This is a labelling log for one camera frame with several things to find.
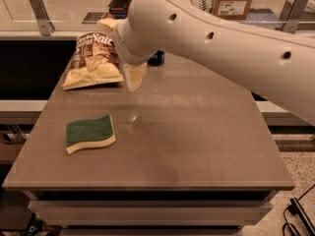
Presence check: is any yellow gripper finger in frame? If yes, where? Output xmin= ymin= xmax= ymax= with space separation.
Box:
xmin=123 ymin=63 xmax=147 ymax=91
xmin=96 ymin=18 xmax=121 ymax=37

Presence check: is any brown chip bag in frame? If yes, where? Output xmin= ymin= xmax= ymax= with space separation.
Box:
xmin=62 ymin=32 xmax=123 ymax=90

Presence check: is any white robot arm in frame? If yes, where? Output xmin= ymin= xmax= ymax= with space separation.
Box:
xmin=110 ymin=0 xmax=315 ymax=125

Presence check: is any blue Pepsi can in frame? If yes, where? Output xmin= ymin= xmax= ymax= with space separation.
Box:
xmin=148 ymin=50 xmax=164 ymax=66

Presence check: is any green yellow sponge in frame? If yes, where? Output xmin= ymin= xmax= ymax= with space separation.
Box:
xmin=65 ymin=115 xmax=116 ymax=154

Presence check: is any cardboard box with label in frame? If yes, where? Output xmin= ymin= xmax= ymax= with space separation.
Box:
xmin=212 ymin=0 xmax=252 ymax=20

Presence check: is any left metal glass bracket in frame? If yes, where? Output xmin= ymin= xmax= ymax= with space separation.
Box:
xmin=29 ymin=0 xmax=54 ymax=36

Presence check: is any metal glass bracket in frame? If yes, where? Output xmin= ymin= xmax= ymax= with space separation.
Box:
xmin=29 ymin=0 xmax=54 ymax=36
xmin=280 ymin=0 xmax=308 ymax=33

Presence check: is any right metal glass bracket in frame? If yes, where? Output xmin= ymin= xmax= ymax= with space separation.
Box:
xmin=280 ymin=0 xmax=308 ymax=33

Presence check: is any black cable on floor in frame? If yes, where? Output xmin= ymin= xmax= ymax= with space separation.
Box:
xmin=283 ymin=183 xmax=315 ymax=236

